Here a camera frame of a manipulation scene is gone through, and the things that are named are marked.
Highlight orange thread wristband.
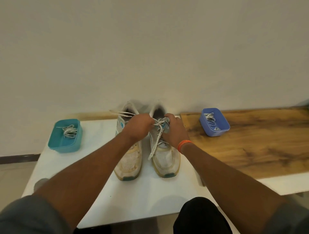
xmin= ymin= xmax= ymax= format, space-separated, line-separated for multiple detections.
xmin=177 ymin=139 xmax=194 ymax=154

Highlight person's right forearm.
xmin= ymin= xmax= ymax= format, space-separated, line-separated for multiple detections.
xmin=182 ymin=143 xmax=288 ymax=234

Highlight person's right hand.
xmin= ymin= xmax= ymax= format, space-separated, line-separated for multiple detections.
xmin=162 ymin=113 xmax=191 ymax=151

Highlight grey tape roll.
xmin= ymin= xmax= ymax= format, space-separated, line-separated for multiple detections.
xmin=33 ymin=178 xmax=50 ymax=192

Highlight person's left forearm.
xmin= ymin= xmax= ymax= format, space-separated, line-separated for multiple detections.
xmin=33 ymin=131 xmax=139 ymax=231

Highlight teal plastic container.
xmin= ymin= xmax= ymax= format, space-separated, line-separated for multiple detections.
xmin=48 ymin=119 xmax=83 ymax=154

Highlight blue plastic container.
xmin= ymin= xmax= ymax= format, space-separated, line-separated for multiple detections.
xmin=199 ymin=108 xmax=230 ymax=137

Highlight worn white sneaker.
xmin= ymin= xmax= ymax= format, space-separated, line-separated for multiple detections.
xmin=114 ymin=102 xmax=143 ymax=181
xmin=147 ymin=103 xmax=181 ymax=178

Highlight person's left hand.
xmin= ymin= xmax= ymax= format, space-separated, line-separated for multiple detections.
xmin=122 ymin=113 xmax=155 ymax=143

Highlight black trousers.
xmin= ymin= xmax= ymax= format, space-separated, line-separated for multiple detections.
xmin=73 ymin=197 xmax=233 ymax=234

